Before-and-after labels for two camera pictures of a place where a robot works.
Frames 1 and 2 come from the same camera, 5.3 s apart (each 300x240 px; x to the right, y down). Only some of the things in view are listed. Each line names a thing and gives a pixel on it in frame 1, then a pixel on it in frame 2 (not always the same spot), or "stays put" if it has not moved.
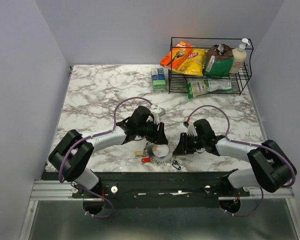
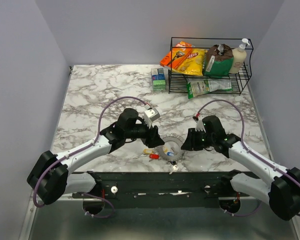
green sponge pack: [158, 81] stays put
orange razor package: [173, 58] stays put
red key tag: [145, 160] -> [154, 156]
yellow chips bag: [192, 63] stays put
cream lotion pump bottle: [240, 55] stays put
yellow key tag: [139, 153] -> [148, 151]
